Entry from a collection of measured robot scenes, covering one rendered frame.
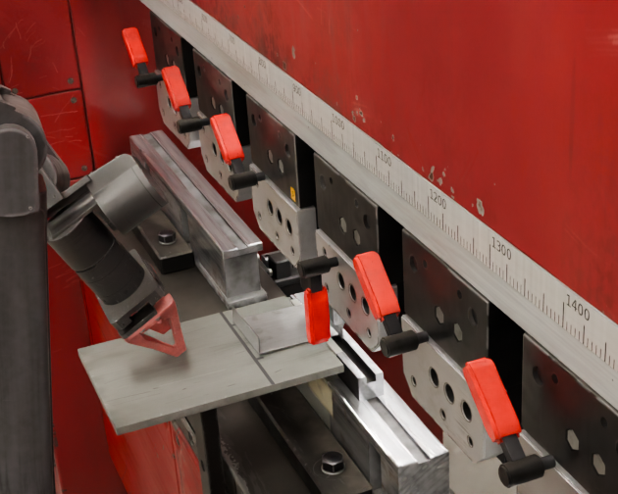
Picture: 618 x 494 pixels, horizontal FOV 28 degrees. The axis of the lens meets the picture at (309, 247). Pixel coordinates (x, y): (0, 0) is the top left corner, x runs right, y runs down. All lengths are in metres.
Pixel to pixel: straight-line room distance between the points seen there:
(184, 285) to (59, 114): 0.48
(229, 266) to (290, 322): 0.30
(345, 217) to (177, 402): 0.30
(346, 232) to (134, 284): 0.26
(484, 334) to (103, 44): 1.30
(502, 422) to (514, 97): 0.24
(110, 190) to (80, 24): 0.87
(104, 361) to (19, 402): 0.39
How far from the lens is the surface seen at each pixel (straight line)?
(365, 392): 1.37
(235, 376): 1.38
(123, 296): 1.33
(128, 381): 1.40
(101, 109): 2.19
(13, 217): 0.97
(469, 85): 0.91
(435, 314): 1.06
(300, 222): 1.33
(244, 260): 1.75
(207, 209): 1.85
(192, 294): 1.81
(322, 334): 1.26
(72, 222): 1.29
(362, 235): 1.16
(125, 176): 1.29
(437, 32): 0.95
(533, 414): 0.94
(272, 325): 1.46
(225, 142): 1.41
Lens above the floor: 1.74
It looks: 27 degrees down
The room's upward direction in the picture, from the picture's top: 4 degrees counter-clockwise
